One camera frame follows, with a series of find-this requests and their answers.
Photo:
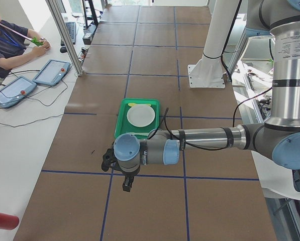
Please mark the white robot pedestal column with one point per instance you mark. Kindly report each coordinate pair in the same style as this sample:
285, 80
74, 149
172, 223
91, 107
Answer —
208, 73

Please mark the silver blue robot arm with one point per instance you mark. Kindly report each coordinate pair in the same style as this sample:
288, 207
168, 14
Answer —
277, 138

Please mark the yellow plastic spoon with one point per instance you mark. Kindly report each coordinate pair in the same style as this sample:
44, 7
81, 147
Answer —
131, 104

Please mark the black keyboard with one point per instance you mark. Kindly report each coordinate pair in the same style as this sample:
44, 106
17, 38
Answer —
71, 28

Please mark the seated person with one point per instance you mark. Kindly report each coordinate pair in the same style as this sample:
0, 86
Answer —
12, 47

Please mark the black computer mouse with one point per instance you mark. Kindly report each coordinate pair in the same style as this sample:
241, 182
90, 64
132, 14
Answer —
63, 49

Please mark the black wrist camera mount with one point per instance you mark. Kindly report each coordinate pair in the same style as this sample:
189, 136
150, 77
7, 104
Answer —
109, 160

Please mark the white chair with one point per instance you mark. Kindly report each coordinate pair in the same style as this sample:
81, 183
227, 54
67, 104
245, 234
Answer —
276, 181

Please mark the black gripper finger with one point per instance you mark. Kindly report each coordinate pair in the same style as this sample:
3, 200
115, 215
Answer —
126, 184
130, 183

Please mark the near blue teach pendant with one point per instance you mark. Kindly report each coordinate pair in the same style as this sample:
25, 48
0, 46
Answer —
15, 91

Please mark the black desktop box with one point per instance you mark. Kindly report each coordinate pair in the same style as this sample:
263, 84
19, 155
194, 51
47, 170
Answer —
89, 34

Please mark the red cylinder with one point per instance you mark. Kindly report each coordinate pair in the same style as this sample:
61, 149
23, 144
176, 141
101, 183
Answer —
8, 222

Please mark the aluminium frame post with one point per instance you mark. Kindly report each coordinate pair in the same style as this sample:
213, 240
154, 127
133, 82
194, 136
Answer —
57, 16

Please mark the blue teach pendant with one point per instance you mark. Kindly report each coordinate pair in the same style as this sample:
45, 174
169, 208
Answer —
15, 91
52, 72

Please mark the white round plate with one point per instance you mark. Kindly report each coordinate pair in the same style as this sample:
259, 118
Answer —
141, 115

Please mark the green plastic tray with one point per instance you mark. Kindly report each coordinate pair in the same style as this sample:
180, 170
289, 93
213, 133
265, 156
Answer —
123, 124

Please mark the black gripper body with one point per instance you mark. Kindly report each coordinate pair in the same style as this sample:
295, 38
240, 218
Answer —
128, 175

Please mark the far blue teach pendant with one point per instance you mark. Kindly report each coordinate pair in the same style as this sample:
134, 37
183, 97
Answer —
52, 72

